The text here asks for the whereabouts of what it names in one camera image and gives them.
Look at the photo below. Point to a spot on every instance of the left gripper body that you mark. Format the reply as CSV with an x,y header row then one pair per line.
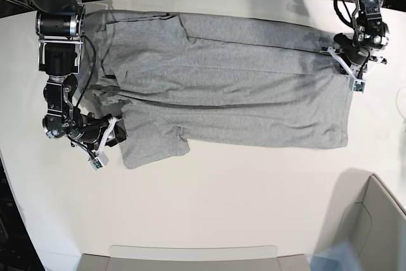
x,y
356,56

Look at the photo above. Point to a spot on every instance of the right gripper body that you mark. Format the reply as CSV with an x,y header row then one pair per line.
x,y
92,134

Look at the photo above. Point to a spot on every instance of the grey T-shirt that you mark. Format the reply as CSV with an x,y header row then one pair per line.
x,y
176,77

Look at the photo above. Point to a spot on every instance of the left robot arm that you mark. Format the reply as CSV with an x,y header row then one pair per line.
x,y
366,18

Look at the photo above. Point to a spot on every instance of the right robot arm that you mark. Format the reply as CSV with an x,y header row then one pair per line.
x,y
59,26

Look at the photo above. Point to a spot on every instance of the grey bin front edge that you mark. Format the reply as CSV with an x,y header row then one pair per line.
x,y
240,258

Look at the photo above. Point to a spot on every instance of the grey cardboard box right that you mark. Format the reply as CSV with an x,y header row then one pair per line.
x,y
374,238

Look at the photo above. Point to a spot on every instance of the blue translucent bag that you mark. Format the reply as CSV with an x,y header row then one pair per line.
x,y
340,257

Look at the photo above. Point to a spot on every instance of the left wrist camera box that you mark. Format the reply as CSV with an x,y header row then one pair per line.
x,y
357,85

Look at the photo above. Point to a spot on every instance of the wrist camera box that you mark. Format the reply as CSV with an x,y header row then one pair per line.
x,y
98,162
357,85

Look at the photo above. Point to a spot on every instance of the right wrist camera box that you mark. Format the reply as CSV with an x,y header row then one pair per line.
x,y
98,162

